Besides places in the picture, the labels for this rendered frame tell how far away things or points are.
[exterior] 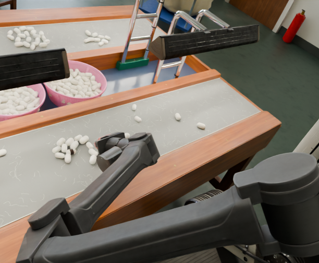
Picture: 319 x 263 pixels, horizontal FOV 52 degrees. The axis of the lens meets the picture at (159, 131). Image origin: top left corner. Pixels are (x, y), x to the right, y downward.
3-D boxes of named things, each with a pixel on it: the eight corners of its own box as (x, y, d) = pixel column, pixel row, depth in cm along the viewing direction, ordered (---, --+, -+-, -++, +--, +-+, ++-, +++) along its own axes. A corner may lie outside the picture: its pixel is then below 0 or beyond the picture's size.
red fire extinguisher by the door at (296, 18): (292, 43, 486) (311, 11, 454) (287, 44, 474) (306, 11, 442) (284, 38, 491) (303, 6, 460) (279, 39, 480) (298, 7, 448)
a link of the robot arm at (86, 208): (72, 275, 53) (43, 219, 50) (48, 276, 56) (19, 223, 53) (166, 158, 90) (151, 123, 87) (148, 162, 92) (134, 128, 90)
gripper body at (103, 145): (93, 141, 96) (108, 142, 91) (120, 131, 103) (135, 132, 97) (98, 162, 98) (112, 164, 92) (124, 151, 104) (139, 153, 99)
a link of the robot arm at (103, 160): (160, 160, 88) (149, 131, 86) (130, 182, 81) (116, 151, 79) (134, 160, 97) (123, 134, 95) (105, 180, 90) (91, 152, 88)
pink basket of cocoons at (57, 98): (114, 107, 145) (119, 90, 139) (59, 123, 128) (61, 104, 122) (83, 73, 157) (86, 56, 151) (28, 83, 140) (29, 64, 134)
